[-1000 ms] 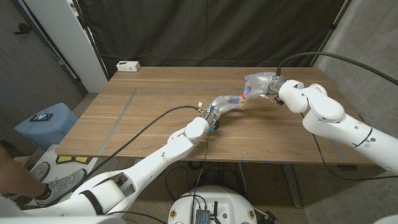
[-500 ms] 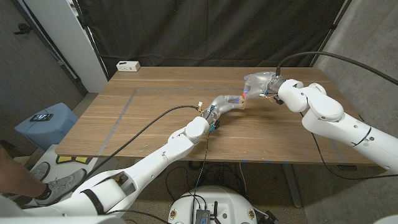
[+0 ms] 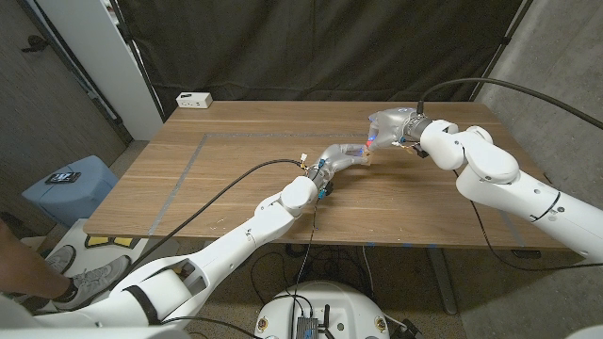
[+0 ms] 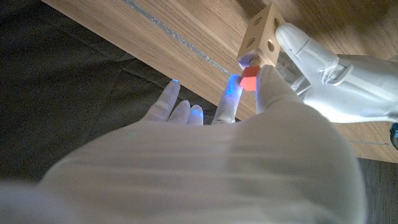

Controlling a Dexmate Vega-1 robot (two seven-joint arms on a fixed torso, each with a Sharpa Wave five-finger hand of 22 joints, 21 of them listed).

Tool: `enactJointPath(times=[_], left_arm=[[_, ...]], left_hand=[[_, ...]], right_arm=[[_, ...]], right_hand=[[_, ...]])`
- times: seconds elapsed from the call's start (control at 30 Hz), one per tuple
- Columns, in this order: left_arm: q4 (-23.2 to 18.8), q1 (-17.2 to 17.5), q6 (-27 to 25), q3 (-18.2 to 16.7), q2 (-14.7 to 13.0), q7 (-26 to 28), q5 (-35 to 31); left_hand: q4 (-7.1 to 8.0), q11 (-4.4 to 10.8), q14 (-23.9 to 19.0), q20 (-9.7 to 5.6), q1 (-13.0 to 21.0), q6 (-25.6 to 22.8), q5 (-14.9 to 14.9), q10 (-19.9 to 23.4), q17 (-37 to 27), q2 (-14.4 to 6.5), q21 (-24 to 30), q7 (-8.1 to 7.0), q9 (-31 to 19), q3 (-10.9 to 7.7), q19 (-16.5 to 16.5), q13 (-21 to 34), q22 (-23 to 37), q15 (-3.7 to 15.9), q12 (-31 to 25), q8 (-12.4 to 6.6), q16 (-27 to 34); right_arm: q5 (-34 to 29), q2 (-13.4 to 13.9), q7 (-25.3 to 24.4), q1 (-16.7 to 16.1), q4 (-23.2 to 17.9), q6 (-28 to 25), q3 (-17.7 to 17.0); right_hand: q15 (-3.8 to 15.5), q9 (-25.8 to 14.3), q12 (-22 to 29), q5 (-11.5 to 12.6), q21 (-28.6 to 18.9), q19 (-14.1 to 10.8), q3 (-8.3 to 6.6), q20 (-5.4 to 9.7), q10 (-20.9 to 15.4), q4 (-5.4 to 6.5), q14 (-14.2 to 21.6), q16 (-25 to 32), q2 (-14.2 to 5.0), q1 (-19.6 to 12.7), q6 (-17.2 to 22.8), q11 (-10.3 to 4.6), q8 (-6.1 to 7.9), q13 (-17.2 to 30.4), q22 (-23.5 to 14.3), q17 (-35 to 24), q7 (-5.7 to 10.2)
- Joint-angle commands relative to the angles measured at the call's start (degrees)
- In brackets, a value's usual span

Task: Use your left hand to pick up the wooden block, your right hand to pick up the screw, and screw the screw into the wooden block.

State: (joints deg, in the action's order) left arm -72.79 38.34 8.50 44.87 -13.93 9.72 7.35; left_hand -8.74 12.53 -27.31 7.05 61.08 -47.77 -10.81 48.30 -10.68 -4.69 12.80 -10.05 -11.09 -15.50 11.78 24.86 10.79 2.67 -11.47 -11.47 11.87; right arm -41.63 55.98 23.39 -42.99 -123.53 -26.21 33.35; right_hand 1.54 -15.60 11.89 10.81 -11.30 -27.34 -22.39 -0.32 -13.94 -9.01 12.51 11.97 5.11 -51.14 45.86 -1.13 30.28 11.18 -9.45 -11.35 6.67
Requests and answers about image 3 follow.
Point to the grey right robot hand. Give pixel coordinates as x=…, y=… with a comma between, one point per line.
x=393, y=126

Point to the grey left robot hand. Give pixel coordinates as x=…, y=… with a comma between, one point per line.
x=339, y=157

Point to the wooden block with holes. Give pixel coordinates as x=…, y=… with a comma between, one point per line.
x=367, y=156

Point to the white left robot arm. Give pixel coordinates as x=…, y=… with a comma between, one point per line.
x=216, y=249

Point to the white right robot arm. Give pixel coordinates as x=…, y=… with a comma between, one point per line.
x=518, y=183

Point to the black backdrop curtain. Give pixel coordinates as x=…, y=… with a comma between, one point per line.
x=320, y=47

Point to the black backdrop stand pole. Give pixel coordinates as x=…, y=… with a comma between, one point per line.
x=499, y=44
x=136, y=56

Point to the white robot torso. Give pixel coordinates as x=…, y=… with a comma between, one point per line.
x=348, y=306

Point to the white power strip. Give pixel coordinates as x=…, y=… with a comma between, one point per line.
x=194, y=100

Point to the grey table leg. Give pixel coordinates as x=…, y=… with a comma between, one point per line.
x=443, y=282

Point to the small grey electronics module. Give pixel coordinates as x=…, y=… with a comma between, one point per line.
x=307, y=328

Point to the white floor mat yellow print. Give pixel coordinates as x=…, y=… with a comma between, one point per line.
x=141, y=245

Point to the blue plastic bin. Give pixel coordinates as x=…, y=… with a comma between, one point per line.
x=89, y=193

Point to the grey sneaker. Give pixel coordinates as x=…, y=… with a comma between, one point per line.
x=61, y=259
x=99, y=280

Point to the person's bare leg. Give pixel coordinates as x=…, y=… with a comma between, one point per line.
x=28, y=278

